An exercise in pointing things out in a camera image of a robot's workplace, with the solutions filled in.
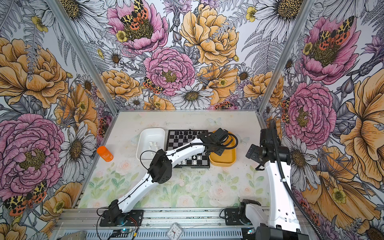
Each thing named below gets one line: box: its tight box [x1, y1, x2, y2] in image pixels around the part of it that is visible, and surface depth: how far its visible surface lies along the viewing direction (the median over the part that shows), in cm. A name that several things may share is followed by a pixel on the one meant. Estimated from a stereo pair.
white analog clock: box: [166, 223, 184, 240], surface depth 70 cm
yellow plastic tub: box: [209, 135, 237, 167], surface depth 91 cm
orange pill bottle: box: [97, 146, 114, 162], surface depth 91 cm
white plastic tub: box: [136, 127, 166, 161], surface depth 102 cm
